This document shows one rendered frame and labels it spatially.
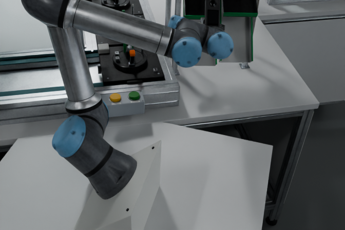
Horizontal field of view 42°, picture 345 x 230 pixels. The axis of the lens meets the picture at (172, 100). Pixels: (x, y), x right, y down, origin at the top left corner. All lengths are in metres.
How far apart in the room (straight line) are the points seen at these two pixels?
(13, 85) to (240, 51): 0.92
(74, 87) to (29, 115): 0.43
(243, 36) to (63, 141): 0.92
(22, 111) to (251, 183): 0.87
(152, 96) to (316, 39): 1.29
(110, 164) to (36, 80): 0.68
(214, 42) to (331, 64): 1.73
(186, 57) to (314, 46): 1.71
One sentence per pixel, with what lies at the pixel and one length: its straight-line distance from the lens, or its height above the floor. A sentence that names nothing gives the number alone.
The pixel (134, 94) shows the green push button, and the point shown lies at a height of 0.97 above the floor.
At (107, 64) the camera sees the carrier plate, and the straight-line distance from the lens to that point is 1.83.
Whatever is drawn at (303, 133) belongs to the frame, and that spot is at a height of 0.68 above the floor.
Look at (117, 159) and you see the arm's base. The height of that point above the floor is 1.05.
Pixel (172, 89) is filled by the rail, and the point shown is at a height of 0.95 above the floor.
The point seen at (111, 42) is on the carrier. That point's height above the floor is 0.97.
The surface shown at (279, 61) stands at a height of 0.86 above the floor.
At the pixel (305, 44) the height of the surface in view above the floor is 0.64.
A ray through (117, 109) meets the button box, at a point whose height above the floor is 0.94.
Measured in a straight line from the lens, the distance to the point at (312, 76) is 2.91.
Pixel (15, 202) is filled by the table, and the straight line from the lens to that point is 1.53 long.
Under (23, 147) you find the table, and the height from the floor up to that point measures 0.86.
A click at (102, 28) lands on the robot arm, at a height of 1.45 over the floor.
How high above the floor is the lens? 2.03
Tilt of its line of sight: 40 degrees down
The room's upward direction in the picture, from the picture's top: 3 degrees clockwise
